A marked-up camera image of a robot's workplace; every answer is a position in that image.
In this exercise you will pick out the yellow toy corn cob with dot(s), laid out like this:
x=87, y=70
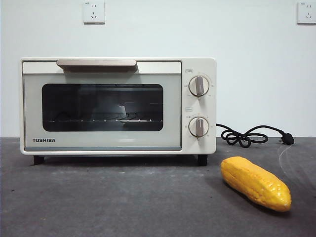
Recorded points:
x=254, y=182

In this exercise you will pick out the cream oven knob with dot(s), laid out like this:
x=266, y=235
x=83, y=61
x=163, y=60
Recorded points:
x=198, y=86
x=198, y=127

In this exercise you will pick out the cream Toshiba toaster oven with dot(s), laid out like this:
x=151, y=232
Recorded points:
x=197, y=64

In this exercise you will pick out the white wall socket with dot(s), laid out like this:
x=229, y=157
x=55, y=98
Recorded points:
x=94, y=12
x=307, y=12

